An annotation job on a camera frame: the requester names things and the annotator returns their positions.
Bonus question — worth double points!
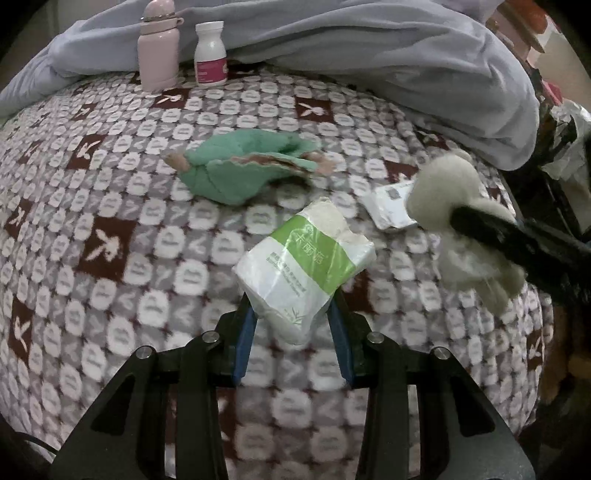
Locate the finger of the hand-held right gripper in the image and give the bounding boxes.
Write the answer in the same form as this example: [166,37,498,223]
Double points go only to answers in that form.
[450,205,523,260]

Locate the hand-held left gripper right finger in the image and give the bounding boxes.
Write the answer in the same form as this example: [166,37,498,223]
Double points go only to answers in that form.
[325,286,536,480]

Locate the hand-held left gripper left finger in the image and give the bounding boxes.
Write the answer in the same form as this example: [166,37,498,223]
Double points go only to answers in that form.
[53,295,259,480]

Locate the white plush toy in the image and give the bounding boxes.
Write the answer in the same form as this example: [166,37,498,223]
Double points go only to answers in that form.
[405,150,527,317]

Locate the green and white tissue pack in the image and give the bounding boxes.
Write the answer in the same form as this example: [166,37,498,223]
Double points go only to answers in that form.
[232,197,376,347]

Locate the white flat packet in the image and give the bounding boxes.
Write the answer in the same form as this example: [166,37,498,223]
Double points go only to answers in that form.
[360,181,419,230]

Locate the white crumpled plastic bag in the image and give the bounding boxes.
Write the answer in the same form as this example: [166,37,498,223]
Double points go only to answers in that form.
[540,99,591,181]

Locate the printed blanket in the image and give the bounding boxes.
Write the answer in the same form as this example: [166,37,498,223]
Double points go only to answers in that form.
[0,60,555,480]

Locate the green cloth doll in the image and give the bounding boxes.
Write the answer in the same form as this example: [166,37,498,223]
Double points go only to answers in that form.
[164,129,333,204]

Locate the light blue duvet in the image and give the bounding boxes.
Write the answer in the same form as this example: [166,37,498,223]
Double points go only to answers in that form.
[0,0,541,171]

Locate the white pill bottle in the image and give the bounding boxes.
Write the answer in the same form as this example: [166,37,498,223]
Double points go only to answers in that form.
[194,21,228,88]

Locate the pink bottle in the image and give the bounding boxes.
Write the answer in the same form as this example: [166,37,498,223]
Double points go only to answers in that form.
[137,0,184,90]

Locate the brown wooden bed frame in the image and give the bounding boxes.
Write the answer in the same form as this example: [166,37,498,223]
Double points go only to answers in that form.
[538,300,591,407]

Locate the black cable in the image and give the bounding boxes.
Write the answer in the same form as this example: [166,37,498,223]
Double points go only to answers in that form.
[14,431,62,463]

